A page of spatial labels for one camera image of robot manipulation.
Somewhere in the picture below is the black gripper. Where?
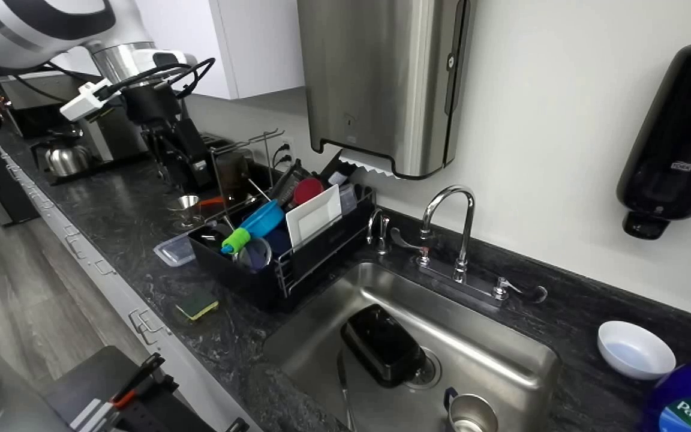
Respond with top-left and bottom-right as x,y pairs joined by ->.
123,86 -> 211,193

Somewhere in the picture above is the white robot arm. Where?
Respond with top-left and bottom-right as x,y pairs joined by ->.
0,0 -> 213,193

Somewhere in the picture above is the red bowl in rack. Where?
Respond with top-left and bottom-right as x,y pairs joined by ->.
293,175 -> 323,206

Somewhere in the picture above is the clear glass in rack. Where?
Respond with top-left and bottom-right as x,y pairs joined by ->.
238,238 -> 274,272

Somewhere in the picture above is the black dish rack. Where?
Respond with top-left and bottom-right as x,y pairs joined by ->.
189,186 -> 373,312

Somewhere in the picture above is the chrome sink faucet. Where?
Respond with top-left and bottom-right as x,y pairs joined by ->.
366,186 -> 549,307

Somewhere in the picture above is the stainless steel sink basin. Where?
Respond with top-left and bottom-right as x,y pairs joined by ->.
264,261 -> 559,432

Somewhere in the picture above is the black container in sink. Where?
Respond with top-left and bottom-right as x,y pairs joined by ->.
340,306 -> 425,388

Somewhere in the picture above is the steel kettle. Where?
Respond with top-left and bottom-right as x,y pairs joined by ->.
32,136 -> 94,180

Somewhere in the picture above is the white upper cabinet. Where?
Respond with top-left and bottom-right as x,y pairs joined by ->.
133,0 -> 304,102

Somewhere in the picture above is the silver coffee machine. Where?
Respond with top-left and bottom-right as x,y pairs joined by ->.
0,72 -> 147,164

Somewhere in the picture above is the clear plastic container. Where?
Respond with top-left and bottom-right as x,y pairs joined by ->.
154,232 -> 195,270

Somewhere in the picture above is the white square plate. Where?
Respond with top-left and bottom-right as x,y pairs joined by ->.
286,187 -> 340,249

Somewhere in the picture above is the yellow green sponge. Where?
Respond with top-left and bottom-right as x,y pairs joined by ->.
175,291 -> 217,322

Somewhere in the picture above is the steel paper towel dispenser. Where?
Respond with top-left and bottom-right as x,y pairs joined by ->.
298,0 -> 475,180

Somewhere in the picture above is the black tray with pens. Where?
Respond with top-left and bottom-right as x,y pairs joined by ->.
45,345 -> 213,432

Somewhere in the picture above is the white small bowl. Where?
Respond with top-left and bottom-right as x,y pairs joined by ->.
597,320 -> 676,381

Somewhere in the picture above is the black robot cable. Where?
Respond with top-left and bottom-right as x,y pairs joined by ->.
8,55 -> 217,104

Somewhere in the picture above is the black wall soap dispenser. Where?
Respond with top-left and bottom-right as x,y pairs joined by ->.
616,46 -> 691,240

